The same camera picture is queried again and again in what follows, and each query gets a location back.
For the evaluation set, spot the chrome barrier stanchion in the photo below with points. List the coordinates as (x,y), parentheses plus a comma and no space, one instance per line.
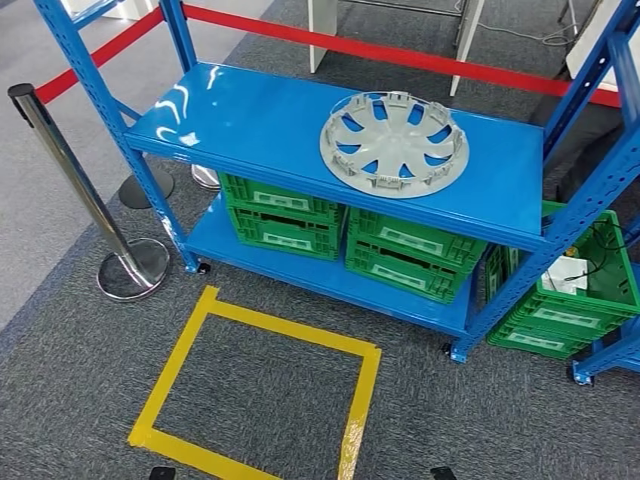
(205,179)
(75,179)

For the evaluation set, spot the blue metal shelf rack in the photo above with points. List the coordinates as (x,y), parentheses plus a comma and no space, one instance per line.
(260,126)
(610,354)

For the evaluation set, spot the black robot foot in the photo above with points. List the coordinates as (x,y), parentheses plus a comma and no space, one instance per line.
(444,474)
(162,474)

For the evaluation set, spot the white box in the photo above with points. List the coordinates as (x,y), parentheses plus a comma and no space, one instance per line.
(564,275)

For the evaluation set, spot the black robot left foot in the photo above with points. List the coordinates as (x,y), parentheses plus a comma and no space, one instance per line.
(162,474)

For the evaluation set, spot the grey wheel hubcap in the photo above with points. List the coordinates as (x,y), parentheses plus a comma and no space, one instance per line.
(395,142)

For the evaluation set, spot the black robot right foot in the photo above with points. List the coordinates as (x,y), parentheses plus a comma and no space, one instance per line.
(444,474)

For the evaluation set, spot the white lit platform block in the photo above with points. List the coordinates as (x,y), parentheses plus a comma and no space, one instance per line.
(125,6)

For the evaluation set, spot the white desk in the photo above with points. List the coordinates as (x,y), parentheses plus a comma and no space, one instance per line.
(580,53)
(322,33)

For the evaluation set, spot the open green plastic crate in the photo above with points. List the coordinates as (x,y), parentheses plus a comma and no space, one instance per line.
(570,318)

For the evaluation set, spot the black pole grey disc stand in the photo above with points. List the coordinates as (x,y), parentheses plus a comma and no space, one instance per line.
(150,192)

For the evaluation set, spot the yellow floor tape square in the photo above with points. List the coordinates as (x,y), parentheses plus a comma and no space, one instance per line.
(190,331)

